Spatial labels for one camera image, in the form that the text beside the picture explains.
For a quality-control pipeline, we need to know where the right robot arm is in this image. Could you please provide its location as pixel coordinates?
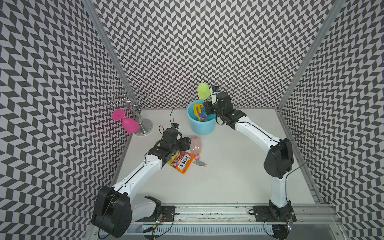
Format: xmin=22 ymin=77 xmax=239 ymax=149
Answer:
xmin=204 ymin=92 xmax=294 ymax=221

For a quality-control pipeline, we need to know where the teal rake yellow handle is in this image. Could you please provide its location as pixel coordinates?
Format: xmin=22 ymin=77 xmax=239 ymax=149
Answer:
xmin=200 ymin=112 xmax=207 ymax=122

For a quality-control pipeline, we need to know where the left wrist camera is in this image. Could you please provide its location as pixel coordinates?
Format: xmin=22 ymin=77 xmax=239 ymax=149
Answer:
xmin=171 ymin=123 xmax=179 ymax=130

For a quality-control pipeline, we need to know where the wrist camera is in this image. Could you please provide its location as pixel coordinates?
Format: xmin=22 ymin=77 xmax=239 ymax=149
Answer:
xmin=171 ymin=123 xmax=179 ymax=130
xmin=211 ymin=86 xmax=221 ymax=104

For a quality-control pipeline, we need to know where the chrome glass rack stand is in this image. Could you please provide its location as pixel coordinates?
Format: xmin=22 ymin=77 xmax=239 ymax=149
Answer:
xmin=107 ymin=91 xmax=153 ymax=136

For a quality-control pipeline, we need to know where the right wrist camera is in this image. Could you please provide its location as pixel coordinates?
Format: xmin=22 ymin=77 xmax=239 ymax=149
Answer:
xmin=211 ymin=86 xmax=221 ymax=104

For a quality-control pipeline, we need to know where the pink spray bottle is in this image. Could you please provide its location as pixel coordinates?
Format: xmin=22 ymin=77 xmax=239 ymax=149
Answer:
xmin=190 ymin=136 xmax=207 ymax=167

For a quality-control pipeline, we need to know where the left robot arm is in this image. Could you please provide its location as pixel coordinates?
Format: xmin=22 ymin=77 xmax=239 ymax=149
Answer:
xmin=91 ymin=128 xmax=192 ymax=238

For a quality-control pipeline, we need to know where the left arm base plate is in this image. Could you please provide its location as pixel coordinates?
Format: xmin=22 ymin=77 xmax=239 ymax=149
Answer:
xmin=137 ymin=206 xmax=176 ymax=223

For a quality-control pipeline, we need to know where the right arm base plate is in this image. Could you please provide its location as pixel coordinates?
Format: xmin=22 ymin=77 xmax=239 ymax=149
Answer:
xmin=253 ymin=205 xmax=297 ymax=223

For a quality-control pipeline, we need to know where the pink wine glass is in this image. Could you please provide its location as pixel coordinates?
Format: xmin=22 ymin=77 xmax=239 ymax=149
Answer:
xmin=112 ymin=109 xmax=139 ymax=134

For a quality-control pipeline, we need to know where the light blue plastic bucket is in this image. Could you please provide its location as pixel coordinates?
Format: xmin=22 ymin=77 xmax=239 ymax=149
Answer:
xmin=187 ymin=100 xmax=217 ymax=136

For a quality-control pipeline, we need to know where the aluminium front rail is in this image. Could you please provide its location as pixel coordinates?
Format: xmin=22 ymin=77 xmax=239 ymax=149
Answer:
xmin=120 ymin=204 xmax=349 ymax=240

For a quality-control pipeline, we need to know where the yellow trowel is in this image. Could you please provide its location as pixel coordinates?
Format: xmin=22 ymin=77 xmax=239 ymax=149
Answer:
xmin=193 ymin=104 xmax=206 ymax=122

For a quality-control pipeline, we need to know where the green trowel wooden handle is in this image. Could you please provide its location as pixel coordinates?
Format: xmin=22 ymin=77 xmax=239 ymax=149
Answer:
xmin=197 ymin=83 xmax=211 ymax=100

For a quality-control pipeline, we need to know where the purple rake pink handle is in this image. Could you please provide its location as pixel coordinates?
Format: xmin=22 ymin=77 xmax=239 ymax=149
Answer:
xmin=195 ymin=105 xmax=203 ymax=122

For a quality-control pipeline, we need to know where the light blue hand rake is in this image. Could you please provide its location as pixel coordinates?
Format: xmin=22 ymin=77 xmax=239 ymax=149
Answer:
xmin=202 ymin=110 xmax=208 ymax=122

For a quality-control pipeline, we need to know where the Fox's candy bag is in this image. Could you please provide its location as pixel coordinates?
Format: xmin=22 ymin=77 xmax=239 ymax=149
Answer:
xmin=167 ymin=151 xmax=195 ymax=174

